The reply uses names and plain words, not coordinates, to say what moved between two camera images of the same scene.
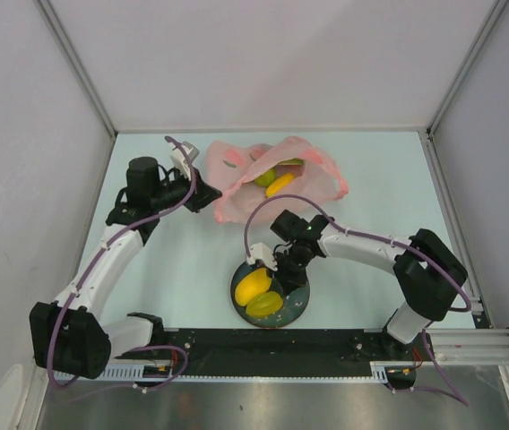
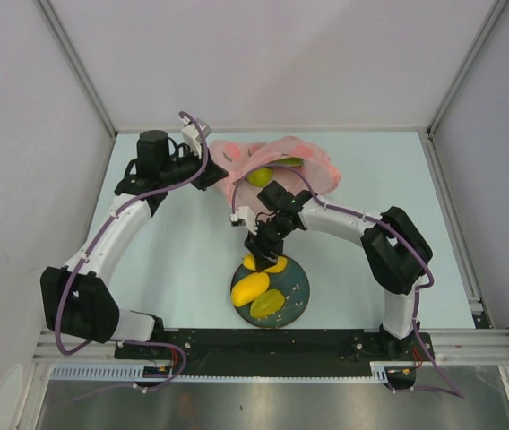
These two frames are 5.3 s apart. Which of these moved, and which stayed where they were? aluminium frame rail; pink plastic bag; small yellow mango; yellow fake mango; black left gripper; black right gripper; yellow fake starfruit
Moved: black right gripper; small yellow mango; pink plastic bag; black left gripper
Stayed: aluminium frame rail; yellow fake starfruit; yellow fake mango
